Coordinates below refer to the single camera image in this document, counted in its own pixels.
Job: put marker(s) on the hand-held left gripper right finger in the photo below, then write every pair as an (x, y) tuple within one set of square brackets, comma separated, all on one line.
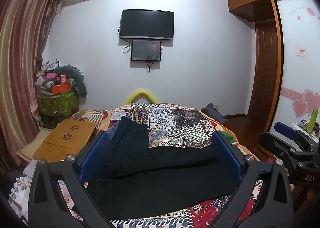
[(226, 155)]

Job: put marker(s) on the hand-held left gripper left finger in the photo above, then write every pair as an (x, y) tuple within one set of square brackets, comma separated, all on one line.
[(96, 154)]

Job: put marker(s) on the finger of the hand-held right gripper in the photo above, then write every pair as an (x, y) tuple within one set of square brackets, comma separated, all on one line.
[(275, 144), (287, 130)]

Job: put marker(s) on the black pants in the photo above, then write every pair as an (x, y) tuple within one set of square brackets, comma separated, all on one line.
[(162, 180)]

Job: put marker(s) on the folded dark teal pants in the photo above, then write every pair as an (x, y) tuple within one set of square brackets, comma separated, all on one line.
[(131, 134)]

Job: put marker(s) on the green bottle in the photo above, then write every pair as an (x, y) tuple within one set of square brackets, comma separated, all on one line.
[(312, 121)]

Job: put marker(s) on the folded blue jeans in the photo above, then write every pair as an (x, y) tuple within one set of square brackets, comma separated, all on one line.
[(113, 131)]

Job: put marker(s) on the wooden lap desk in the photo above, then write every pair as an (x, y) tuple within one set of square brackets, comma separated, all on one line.
[(67, 138)]

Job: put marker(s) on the striped pillow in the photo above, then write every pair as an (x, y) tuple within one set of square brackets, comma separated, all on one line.
[(88, 115)]

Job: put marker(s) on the grey blue cloth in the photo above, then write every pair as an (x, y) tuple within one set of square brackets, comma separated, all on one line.
[(213, 111)]

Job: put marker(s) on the green printed storage bag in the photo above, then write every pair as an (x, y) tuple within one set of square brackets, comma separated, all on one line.
[(58, 105)]

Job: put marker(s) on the brown wooden door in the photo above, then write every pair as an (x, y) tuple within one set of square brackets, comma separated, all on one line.
[(265, 72)]

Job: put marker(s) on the orange box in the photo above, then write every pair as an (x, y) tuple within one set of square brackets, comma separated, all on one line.
[(60, 89)]

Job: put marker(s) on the yellow foam tube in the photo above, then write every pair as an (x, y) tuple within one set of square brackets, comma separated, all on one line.
[(141, 93)]

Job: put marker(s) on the white wardrobe door heart stickers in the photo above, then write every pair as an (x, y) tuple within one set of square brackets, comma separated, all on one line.
[(300, 55)]

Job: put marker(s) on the striped maroon curtain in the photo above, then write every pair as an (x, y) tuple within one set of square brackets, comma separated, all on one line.
[(22, 55)]

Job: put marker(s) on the small wall-mounted monitor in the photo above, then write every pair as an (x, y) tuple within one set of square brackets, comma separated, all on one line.
[(146, 50)]

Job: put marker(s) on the wall-mounted black television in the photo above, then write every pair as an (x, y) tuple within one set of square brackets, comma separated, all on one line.
[(147, 24)]

